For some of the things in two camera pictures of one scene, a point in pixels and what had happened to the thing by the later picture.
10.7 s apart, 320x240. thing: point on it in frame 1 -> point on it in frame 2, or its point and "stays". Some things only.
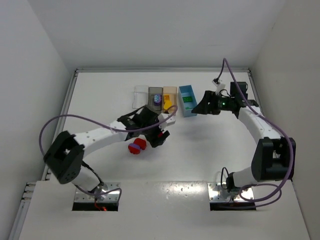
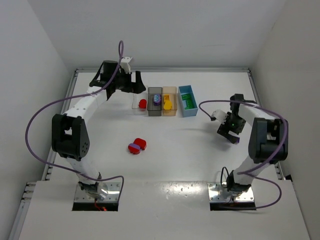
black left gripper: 152,131 -> 133,82
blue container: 188,100 stays
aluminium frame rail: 158,70 stays
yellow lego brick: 168,104 stays
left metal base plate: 108,202 stays
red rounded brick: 138,144 stays
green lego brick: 187,99 -> 189,104
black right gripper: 209,103 -> 227,130
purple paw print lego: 157,99 stays
